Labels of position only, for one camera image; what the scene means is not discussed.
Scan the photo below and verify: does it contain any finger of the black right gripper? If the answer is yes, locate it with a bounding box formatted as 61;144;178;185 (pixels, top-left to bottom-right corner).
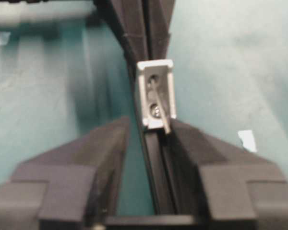
147;0;175;60
108;0;148;72

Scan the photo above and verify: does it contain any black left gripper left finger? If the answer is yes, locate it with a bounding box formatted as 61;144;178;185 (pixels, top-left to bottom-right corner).
0;116;129;230

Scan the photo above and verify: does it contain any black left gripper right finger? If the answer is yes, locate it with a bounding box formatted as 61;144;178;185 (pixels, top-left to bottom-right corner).
169;120;288;230

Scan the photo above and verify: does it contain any grey metal fitting with hole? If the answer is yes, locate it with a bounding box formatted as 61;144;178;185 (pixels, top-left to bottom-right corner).
134;59;177;134

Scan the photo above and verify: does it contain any white tape scrap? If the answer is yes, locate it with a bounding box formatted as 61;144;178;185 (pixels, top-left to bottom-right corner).
238;129;257;153
0;31;11;46

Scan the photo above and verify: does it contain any lower black aluminium rail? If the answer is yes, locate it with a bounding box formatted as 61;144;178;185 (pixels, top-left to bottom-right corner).
138;125;200;217

